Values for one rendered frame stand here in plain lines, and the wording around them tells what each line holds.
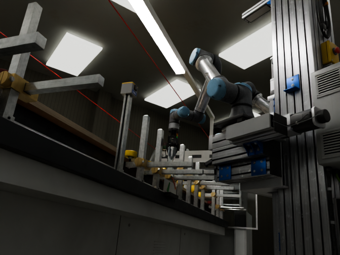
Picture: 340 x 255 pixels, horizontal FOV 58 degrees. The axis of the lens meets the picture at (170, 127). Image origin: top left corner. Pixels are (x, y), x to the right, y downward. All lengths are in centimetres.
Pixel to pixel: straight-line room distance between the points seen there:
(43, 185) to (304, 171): 116
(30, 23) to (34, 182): 56
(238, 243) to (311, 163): 301
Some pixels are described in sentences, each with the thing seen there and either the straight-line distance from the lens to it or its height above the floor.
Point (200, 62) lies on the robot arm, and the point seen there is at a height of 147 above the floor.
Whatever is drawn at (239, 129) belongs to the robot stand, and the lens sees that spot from 151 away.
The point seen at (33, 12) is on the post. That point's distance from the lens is 126.
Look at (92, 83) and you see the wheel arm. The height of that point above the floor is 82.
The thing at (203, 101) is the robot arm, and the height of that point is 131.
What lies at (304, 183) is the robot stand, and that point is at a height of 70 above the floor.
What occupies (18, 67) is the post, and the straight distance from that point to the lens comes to 115.
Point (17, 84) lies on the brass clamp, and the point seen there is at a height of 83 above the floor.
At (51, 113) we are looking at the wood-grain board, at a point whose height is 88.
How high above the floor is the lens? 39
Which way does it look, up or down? 20 degrees up
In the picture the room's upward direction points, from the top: 5 degrees clockwise
